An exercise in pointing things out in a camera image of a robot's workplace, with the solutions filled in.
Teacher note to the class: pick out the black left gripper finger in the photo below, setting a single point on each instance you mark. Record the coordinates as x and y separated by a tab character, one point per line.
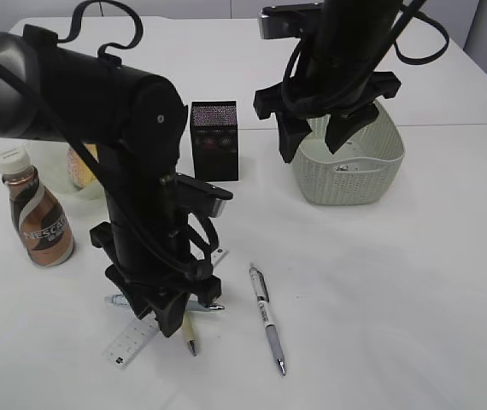
169	313
140	302

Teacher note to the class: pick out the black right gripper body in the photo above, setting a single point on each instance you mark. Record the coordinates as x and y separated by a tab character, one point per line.
308	95

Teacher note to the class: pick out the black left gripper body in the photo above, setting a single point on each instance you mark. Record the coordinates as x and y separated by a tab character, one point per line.
156	245

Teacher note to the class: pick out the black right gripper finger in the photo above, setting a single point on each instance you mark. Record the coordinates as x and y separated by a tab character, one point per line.
341	127
292	131

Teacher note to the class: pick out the blue-grey ballpoint pen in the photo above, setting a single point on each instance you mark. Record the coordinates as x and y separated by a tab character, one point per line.
118	300

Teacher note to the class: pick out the paper ball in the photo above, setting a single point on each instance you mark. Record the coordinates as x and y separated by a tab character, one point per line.
346	166

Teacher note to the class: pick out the transparent plastic ruler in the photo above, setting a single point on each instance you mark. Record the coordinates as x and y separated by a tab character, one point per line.
140	332

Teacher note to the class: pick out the yellow bread roll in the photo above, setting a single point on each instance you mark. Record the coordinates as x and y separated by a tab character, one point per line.
78	172

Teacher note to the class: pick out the white grey mechanical pen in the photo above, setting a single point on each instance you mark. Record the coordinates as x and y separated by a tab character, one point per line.
263	302

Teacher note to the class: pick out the brown Nescafe coffee bottle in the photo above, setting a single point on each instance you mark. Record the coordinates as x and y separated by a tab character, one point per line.
37	216

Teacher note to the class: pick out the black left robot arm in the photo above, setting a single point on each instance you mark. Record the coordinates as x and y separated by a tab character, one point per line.
126	125

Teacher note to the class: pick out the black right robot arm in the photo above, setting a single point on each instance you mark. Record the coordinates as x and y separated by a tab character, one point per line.
350	34

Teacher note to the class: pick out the cream yellow ballpoint pen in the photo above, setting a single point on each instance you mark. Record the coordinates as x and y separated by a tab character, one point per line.
189	334

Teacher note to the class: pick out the grey-green woven plastic basket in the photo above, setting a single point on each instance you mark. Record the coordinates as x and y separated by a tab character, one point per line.
377	148

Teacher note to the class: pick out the black mesh pen holder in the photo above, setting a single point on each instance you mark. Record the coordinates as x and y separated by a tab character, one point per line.
214	141

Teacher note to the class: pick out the pale green wavy glass plate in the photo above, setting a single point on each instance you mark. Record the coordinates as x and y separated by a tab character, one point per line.
63	171

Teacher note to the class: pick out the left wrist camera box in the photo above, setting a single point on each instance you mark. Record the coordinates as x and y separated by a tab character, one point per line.
200	196

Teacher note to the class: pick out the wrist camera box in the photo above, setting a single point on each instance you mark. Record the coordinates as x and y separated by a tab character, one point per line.
200	196
289	21

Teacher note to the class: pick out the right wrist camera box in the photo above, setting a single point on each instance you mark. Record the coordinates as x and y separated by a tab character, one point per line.
289	21

